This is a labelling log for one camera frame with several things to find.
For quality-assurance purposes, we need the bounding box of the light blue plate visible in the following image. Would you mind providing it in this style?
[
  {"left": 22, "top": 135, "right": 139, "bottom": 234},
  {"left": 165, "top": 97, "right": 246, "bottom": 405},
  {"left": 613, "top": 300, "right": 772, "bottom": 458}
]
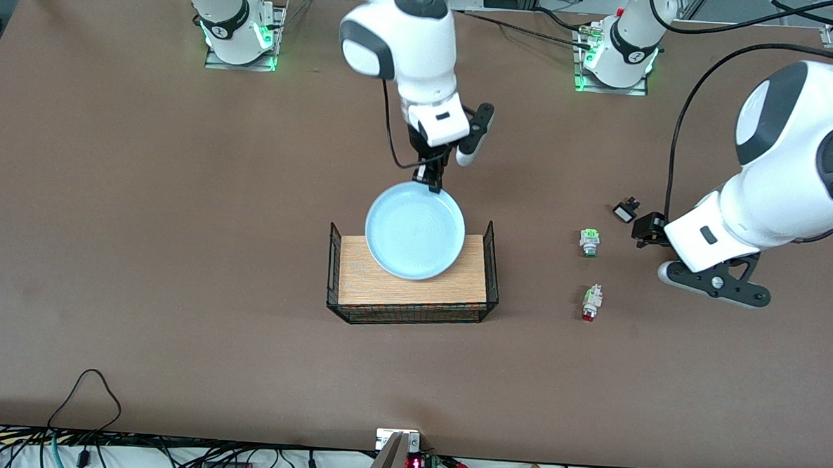
[{"left": 362, "top": 180, "right": 468, "bottom": 283}]

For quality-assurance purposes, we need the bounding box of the red push button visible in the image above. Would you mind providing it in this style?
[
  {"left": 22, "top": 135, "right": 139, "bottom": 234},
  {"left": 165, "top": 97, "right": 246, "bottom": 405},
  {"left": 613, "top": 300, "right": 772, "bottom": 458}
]
[{"left": 581, "top": 282, "right": 605, "bottom": 323}]

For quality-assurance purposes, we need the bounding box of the wooden board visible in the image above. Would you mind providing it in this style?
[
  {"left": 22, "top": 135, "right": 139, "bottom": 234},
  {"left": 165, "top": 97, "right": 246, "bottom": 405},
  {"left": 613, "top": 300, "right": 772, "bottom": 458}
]
[{"left": 337, "top": 228, "right": 491, "bottom": 312}]

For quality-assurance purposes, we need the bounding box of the black white switch button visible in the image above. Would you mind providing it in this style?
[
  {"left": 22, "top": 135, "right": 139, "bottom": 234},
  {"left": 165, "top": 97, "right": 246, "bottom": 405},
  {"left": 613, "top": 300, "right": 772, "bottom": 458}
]
[{"left": 612, "top": 196, "right": 642, "bottom": 225}]

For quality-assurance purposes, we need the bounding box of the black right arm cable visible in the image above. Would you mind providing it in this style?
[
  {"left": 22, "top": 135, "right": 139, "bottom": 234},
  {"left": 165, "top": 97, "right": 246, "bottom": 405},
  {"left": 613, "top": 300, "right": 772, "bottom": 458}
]
[{"left": 379, "top": 78, "right": 433, "bottom": 172}]

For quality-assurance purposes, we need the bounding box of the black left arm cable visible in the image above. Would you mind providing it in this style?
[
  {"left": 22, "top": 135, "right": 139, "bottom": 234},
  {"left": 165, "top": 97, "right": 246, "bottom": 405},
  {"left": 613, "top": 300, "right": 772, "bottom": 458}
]
[{"left": 638, "top": 0, "right": 833, "bottom": 228}]

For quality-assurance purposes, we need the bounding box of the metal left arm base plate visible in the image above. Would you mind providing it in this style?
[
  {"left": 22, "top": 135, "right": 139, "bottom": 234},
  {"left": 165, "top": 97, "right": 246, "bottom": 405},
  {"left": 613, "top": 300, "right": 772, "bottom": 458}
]
[{"left": 570, "top": 21, "right": 652, "bottom": 97}]

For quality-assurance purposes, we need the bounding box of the black wire basket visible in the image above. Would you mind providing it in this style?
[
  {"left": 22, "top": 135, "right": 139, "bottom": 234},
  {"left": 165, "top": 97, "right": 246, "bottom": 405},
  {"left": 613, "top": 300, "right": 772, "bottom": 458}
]
[{"left": 324, "top": 214, "right": 504, "bottom": 331}]

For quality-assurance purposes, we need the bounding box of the black cable to arm base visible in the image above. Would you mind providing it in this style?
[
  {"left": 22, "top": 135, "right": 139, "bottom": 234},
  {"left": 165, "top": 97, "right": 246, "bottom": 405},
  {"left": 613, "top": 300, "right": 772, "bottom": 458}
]
[{"left": 453, "top": 4, "right": 596, "bottom": 50}]

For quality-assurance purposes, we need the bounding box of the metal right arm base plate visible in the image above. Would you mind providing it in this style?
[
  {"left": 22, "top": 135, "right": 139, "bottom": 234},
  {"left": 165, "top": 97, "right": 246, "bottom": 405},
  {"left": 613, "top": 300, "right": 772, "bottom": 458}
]
[{"left": 204, "top": 0, "right": 287, "bottom": 73}]

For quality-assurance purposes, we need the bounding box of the silver metal bracket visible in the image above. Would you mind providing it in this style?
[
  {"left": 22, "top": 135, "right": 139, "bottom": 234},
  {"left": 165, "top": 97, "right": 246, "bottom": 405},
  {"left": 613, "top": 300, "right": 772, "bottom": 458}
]
[{"left": 375, "top": 428, "right": 421, "bottom": 454}]

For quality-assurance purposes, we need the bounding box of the black looped cable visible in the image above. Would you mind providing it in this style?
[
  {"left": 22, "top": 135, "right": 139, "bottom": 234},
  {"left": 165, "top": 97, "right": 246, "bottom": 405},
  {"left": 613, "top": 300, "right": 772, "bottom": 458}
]
[{"left": 46, "top": 367, "right": 124, "bottom": 436}]

